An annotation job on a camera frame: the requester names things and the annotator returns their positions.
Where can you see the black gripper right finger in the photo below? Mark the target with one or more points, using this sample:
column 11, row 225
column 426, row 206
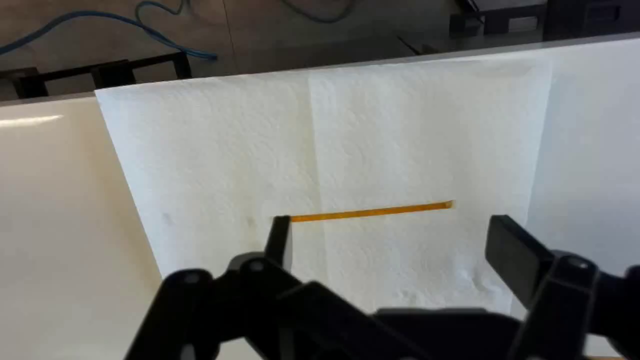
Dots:
column 567, row 296

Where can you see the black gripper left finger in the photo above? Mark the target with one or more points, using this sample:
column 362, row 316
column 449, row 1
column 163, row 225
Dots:
column 260, row 302

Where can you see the thin brown honey stick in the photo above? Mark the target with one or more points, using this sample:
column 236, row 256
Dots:
column 369, row 212

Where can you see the white paper towel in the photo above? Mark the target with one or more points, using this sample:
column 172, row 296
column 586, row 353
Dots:
column 544, row 135

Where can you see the dark equipment on floor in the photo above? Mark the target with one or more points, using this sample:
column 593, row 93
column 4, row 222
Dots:
column 555, row 18

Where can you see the black metal floor frame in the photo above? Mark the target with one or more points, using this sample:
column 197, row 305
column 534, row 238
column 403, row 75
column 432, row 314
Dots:
column 30, row 82

